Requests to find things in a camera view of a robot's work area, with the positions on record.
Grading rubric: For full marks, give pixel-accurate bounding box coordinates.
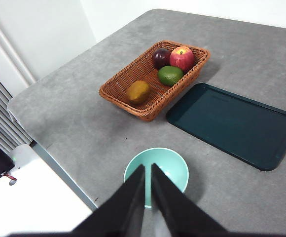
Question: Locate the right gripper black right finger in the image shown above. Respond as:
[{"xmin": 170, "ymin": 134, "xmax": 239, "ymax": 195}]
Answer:
[{"xmin": 150, "ymin": 162, "xmax": 232, "ymax": 237}]

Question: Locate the dark purple plum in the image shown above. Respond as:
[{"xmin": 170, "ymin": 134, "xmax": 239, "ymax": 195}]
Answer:
[{"xmin": 152, "ymin": 48, "xmax": 172, "ymax": 70}]

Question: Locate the green lime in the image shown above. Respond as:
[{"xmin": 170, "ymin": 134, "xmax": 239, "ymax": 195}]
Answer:
[{"xmin": 157, "ymin": 65, "xmax": 184, "ymax": 86}]

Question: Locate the teal ceramic bowl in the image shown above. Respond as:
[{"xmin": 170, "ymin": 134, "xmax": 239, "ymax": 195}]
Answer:
[{"xmin": 123, "ymin": 147, "xmax": 190, "ymax": 210}]

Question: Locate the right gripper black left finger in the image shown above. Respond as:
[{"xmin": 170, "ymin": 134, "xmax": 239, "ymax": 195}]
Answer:
[{"xmin": 66, "ymin": 164, "xmax": 145, "ymax": 237}]

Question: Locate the brown wicker basket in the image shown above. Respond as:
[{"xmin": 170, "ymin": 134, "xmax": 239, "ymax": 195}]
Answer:
[{"xmin": 98, "ymin": 40, "xmax": 212, "ymax": 122}]

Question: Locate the red apple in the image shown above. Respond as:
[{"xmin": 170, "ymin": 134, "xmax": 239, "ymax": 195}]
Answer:
[{"xmin": 169, "ymin": 46, "xmax": 195, "ymax": 74}]

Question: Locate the dark rectangular tray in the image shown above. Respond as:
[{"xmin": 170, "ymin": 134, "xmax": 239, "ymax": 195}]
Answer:
[{"xmin": 166, "ymin": 82, "xmax": 286, "ymax": 173}]

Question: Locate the grey ribbed panel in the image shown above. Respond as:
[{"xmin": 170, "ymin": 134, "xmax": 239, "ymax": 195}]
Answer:
[{"xmin": 0, "ymin": 65, "xmax": 33, "ymax": 154}]

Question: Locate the white box with green light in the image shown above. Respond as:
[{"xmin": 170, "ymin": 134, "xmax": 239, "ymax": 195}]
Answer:
[{"xmin": 6, "ymin": 144, "xmax": 39, "ymax": 186}]

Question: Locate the yellow-brown kiwi fruit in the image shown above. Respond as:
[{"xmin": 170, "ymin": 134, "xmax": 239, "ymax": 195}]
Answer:
[{"xmin": 126, "ymin": 80, "xmax": 151, "ymax": 106}]

